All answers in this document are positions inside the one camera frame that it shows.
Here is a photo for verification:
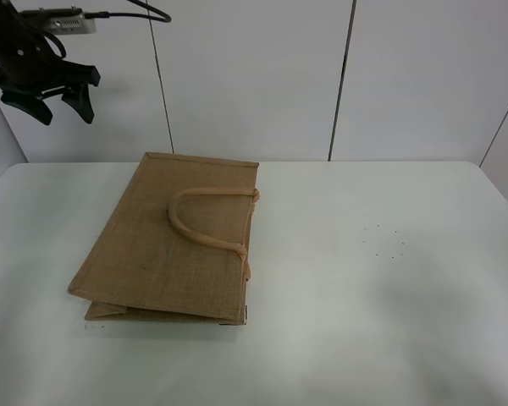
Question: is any black camera cable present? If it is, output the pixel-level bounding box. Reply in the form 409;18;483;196
41;0;173;60

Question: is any brown linen tote bag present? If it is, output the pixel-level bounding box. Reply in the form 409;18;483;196
68;152;259;326

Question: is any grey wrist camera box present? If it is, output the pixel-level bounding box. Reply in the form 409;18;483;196
19;7;97;36

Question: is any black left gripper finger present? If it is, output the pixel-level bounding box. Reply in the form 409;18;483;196
61;83;95;123
0;91;52;125

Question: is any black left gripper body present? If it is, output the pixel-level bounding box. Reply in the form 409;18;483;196
0;1;101;95

